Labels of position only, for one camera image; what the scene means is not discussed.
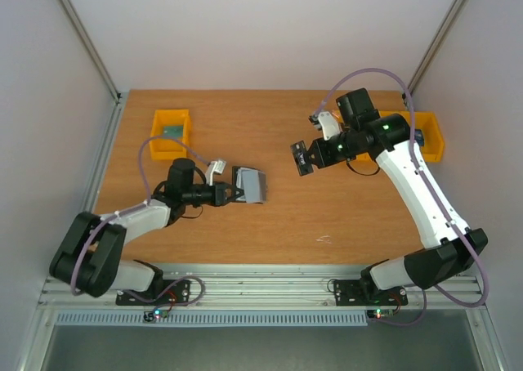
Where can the left yellow bin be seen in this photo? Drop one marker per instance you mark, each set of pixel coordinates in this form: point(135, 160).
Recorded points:
point(166, 148)

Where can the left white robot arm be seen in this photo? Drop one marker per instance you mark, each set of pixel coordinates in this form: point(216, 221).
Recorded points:
point(89, 258)

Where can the yellow bin with blue card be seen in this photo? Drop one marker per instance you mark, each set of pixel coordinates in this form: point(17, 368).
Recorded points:
point(434, 146)

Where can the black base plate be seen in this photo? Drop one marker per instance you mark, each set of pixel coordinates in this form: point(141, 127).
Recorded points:
point(348, 292)
point(172, 291)

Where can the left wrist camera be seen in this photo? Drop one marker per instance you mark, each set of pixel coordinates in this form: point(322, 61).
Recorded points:
point(215, 167)

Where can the blue card in bin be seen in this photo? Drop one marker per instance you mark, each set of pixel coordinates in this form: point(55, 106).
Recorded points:
point(419, 137)

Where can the black VIP card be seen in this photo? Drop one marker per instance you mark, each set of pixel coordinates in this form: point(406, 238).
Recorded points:
point(299, 151)

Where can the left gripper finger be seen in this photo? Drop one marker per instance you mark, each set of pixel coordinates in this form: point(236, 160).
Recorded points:
point(236, 196)
point(236, 185)

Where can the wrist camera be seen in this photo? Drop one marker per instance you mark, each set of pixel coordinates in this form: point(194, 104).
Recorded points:
point(326, 123)
point(215, 167)

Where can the aluminium rail frame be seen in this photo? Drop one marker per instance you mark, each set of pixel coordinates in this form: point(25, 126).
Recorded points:
point(260, 287)

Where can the green card in bin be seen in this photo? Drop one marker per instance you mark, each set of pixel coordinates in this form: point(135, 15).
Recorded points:
point(174, 131)

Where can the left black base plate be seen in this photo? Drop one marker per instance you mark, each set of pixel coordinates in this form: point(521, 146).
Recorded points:
point(172, 291)

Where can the yellow bin with red card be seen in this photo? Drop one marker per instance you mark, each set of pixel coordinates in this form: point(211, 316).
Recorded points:
point(386, 114)

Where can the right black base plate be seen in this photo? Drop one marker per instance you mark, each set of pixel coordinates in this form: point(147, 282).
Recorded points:
point(348, 292)

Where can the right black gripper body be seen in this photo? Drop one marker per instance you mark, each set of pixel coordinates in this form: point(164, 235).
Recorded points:
point(315, 154)

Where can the black leather card holder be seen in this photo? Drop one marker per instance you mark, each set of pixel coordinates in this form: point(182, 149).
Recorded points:
point(255, 185)

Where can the grey slotted cable duct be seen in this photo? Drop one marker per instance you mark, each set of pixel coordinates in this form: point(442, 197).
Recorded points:
point(213, 318)

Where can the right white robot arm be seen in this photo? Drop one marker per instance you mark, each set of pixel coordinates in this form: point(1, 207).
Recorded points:
point(449, 245)

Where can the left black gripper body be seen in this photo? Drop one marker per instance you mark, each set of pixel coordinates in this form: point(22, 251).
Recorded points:
point(218, 187)

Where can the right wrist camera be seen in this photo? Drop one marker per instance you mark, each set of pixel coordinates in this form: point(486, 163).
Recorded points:
point(326, 123)

